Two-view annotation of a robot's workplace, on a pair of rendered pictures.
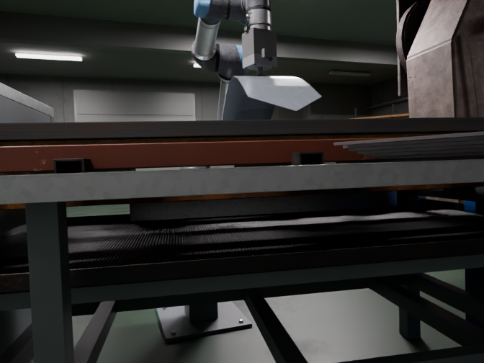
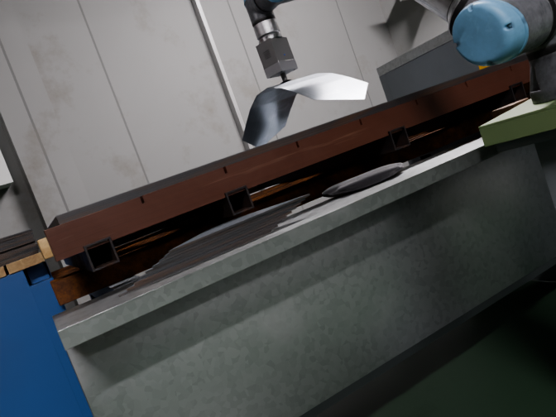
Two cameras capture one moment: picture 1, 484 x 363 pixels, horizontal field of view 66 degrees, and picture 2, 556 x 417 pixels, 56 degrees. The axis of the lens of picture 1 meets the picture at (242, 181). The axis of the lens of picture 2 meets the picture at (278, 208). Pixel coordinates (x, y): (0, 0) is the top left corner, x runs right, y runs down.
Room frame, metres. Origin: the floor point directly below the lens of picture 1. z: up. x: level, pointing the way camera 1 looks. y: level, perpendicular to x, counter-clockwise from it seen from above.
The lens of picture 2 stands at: (2.70, -0.66, 0.80)
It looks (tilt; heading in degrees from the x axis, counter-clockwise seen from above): 5 degrees down; 165
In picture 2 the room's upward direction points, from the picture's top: 20 degrees counter-clockwise
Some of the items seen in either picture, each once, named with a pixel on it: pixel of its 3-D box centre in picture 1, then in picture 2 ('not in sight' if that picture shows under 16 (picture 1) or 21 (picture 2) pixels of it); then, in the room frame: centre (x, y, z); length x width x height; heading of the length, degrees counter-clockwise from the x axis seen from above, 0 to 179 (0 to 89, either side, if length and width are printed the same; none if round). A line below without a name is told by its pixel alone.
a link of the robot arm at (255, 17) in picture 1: (257, 21); (267, 31); (1.15, -0.06, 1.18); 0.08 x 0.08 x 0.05
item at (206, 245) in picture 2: not in sight; (212, 242); (1.72, -0.53, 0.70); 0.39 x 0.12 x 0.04; 100
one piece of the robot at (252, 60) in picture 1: (261, 47); (274, 56); (1.14, -0.07, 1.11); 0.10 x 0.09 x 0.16; 33
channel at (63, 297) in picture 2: not in sight; (360, 169); (1.36, -0.03, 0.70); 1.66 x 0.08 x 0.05; 100
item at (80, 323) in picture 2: not in sight; (371, 194); (1.69, -0.18, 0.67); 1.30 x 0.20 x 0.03; 100
